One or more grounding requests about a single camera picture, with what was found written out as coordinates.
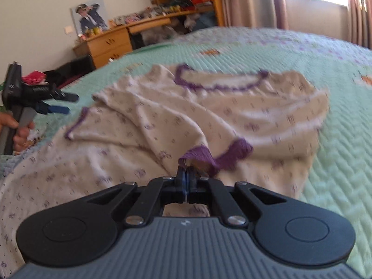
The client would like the cream purple-print pajama garment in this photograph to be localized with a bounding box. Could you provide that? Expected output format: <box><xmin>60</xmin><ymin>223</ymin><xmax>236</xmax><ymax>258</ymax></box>
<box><xmin>1</xmin><ymin>65</ymin><xmax>329</xmax><ymax>278</ymax></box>

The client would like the uniformed men portrait poster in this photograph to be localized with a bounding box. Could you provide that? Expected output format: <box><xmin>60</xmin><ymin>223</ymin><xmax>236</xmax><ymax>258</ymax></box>
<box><xmin>70</xmin><ymin>0</ymin><xmax>109</xmax><ymax>36</ymax></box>

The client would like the person's left hand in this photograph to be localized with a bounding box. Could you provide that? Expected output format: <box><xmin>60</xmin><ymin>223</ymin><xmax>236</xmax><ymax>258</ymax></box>
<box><xmin>0</xmin><ymin>112</ymin><xmax>35</xmax><ymax>153</ymax></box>

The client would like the green quilted bed cover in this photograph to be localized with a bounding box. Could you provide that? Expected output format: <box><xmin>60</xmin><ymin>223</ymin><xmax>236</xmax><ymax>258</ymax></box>
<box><xmin>1</xmin><ymin>27</ymin><xmax>371</xmax><ymax>277</ymax></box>

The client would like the pink right curtain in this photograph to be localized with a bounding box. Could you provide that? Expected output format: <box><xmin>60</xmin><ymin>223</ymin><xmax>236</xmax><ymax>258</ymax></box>
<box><xmin>347</xmin><ymin>0</ymin><xmax>372</xmax><ymax>49</ymax></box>

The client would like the wooden desk with drawers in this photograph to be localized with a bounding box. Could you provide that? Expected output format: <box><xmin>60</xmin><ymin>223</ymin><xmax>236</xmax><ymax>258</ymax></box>
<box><xmin>73</xmin><ymin>6</ymin><xmax>213</xmax><ymax>69</ymax></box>

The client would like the pink left curtain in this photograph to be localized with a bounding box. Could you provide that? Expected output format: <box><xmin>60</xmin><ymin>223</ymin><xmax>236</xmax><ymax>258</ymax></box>
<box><xmin>223</xmin><ymin>0</ymin><xmax>289</xmax><ymax>30</ymax></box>

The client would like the white wall switch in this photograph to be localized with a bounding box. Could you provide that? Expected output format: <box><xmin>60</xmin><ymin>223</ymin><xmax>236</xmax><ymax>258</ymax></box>
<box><xmin>64</xmin><ymin>26</ymin><xmax>73</xmax><ymax>35</ymax></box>

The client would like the pink curtain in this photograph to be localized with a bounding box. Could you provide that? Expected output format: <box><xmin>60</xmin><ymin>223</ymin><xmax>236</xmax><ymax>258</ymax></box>
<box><xmin>223</xmin><ymin>0</ymin><xmax>289</xmax><ymax>30</ymax></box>
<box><xmin>347</xmin><ymin>0</ymin><xmax>372</xmax><ymax>49</ymax></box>

